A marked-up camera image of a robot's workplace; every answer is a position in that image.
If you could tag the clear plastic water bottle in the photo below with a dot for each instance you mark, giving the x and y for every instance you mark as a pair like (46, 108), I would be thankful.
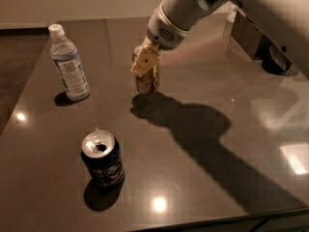
(64, 55)

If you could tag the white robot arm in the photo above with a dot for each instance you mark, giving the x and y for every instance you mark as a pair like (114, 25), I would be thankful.
(284, 22)

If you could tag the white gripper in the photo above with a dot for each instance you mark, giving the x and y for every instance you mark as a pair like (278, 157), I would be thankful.
(163, 33)

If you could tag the orange soda can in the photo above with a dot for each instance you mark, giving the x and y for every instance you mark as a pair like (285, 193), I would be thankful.
(148, 83)

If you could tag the dark brown box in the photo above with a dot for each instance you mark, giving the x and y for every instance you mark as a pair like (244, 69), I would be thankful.
(248, 36)

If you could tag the black round base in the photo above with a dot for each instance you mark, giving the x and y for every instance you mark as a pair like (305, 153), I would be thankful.
(274, 61)

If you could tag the small clear bottle background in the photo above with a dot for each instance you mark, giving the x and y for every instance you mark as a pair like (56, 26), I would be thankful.
(232, 13)

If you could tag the dark blue soda can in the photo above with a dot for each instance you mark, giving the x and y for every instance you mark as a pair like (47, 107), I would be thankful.
(101, 154)

